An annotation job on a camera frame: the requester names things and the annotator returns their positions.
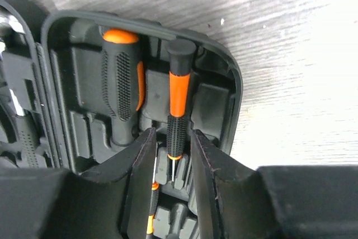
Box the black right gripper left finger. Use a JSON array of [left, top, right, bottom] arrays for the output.
[[1, 128, 156, 238]]

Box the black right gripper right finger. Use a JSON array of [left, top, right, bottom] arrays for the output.
[[191, 130, 357, 238]]

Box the small black orange screwdriver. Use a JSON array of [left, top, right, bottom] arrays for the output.
[[146, 157, 160, 239]]

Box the black plastic tool case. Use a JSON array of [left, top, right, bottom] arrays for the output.
[[1, 0, 243, 238]]

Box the black handled claw hammer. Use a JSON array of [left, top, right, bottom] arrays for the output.
[[0, 15, 40, 168]]

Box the black handled large screwdriver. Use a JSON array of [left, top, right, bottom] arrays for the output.
[[101, 29, 145, 147]]

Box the orange black slim screwdriver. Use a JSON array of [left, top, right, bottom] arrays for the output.
[[167, 39, 196, 185]]

